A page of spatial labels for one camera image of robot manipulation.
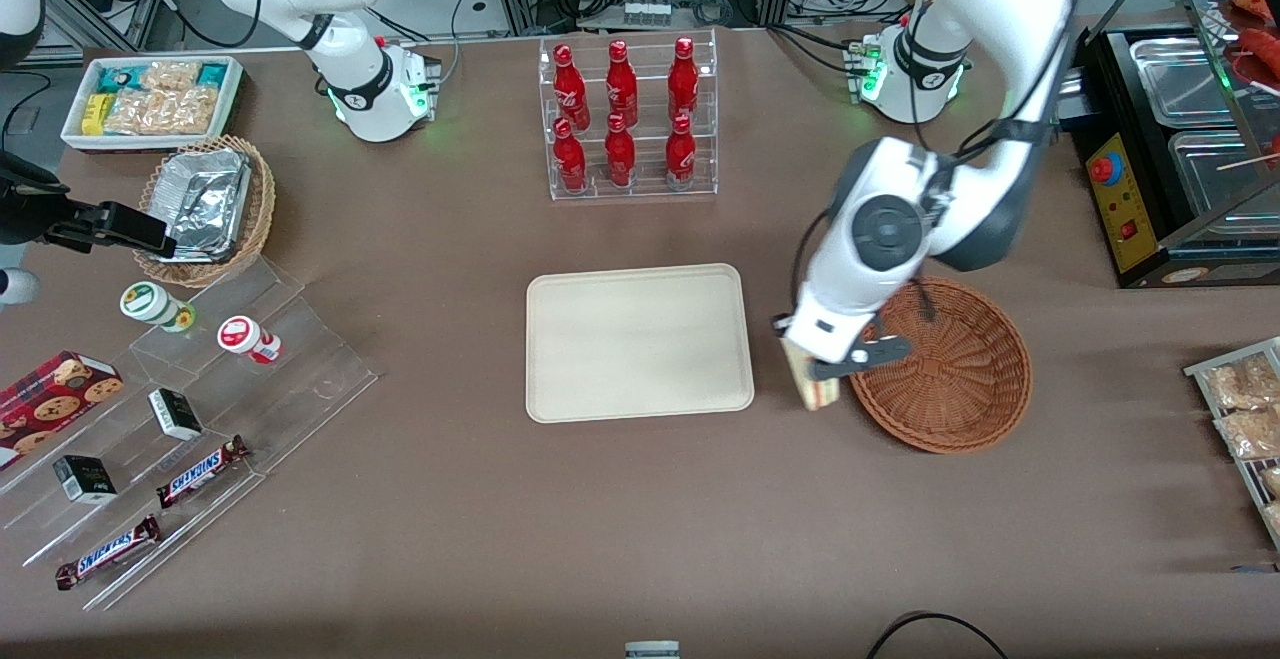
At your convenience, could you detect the red cola bottle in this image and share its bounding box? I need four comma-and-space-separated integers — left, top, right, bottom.
667, 36, 700, 125
553, 117, 589, 193
604, 113, 637, 188
605, 39, 639, 128
553, 43, 592, 132
665, 114, 697, 190

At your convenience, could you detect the clear bag of crackers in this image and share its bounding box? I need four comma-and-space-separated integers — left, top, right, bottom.
160, 87, 219, 135
140, 59, 201, 92
105, 89, 166, 135

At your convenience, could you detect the green sunflower yogurt cup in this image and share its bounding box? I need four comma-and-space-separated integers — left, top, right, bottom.
120, 281, 197, 333

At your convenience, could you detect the black food warmer machine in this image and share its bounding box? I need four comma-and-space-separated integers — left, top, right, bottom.
1060, 0, 1280, 290

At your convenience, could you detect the red strawberry yogurt cup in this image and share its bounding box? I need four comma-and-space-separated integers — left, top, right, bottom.
217, 315, 283, 366

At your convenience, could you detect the triangle sandwich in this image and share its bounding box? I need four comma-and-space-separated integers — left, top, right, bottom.
783, 334, 838, 413

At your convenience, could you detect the clear acrylic bottle rack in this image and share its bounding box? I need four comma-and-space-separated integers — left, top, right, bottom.
538, 29, 719, 203

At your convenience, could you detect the black box with white label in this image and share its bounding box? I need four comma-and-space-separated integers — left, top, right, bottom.
148, 388, 204, 441

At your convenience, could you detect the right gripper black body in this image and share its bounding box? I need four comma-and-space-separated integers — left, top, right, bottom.
0, 154, 71, 246

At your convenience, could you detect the light wicker basket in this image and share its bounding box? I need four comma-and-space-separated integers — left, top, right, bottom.
133, 135, 277, 289

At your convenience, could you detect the Snickers chocolate bar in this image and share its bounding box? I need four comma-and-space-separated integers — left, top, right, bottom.
55, 515, 162, 592
155, 435, 251, 510

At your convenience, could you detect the clear acrylic stepped stand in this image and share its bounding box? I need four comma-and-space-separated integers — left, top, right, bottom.
0, 254, 379, 612

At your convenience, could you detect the brown wicker basket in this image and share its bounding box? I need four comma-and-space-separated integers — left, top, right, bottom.
845, 277, 1033, 455

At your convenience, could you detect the aluminium foil tray stack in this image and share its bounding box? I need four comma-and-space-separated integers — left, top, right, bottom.
150, 147, 252, 263

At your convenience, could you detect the steel food pan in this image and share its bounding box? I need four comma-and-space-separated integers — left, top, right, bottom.
1168, 129, 1280, 240
1130, 37, 1246, 130

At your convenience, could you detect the black box with gold lettering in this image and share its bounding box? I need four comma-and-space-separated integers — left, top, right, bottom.
52, 455, 118, 505

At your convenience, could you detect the black cable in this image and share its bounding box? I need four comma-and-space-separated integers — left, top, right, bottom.
865, 611, 1011, 659

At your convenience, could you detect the white snack crate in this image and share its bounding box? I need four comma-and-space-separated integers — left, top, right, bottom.
60, 55, 246, 155

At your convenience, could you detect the cream plastic tray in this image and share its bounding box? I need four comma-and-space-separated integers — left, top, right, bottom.
526, 263, 755, 425

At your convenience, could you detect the red tartan cookie box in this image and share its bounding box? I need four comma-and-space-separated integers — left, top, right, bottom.
0, 350, 125, 471

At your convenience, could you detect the grey metal snack rack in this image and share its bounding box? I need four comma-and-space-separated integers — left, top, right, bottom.
1185, 337, 1280, 550

